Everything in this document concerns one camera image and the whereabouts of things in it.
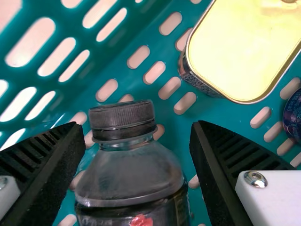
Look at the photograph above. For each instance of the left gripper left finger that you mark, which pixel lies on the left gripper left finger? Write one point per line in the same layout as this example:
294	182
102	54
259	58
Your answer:
40	169

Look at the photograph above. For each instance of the silver top can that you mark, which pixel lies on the silver top can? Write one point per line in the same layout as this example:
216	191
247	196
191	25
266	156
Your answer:
294	117

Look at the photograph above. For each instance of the rectangular tin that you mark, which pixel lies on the rectangular tin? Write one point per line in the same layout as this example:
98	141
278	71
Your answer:
244	47

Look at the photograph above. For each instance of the dark coffee bottle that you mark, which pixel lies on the dark coffee bottle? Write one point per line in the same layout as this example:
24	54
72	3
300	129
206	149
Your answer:
131	174

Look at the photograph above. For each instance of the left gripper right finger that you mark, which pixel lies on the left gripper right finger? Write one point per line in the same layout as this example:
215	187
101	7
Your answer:
235	179

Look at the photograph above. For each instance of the teal shopping basket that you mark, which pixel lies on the teal shopping basket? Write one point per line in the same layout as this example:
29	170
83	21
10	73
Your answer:
131	28

